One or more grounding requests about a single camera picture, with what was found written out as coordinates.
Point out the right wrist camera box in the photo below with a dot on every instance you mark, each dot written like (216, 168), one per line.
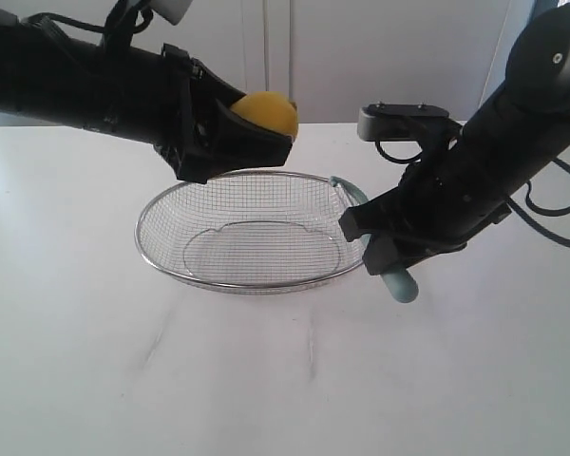
(403, 122)

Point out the oval steel mesh basket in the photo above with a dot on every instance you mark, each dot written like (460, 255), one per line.
(256, 232)

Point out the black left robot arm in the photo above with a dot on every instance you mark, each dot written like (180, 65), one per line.
(47, 75)

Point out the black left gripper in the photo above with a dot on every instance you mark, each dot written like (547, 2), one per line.
(175, 103)

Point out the white cabinet doors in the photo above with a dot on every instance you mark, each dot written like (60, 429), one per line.
(332, 57)

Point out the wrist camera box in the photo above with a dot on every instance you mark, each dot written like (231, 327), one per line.
(403, 122)
(170, 10)

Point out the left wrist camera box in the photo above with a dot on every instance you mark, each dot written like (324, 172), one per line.
(170, 10)

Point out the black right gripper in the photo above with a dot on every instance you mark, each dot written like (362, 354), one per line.
(438, 205)

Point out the yellow lemon with sticker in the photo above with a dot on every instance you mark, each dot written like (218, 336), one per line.
(270, 110)

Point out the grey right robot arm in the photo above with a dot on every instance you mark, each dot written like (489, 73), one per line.
(525, 124)

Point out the teal handled vegetable peeler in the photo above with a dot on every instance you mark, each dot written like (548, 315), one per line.
(401, 285)

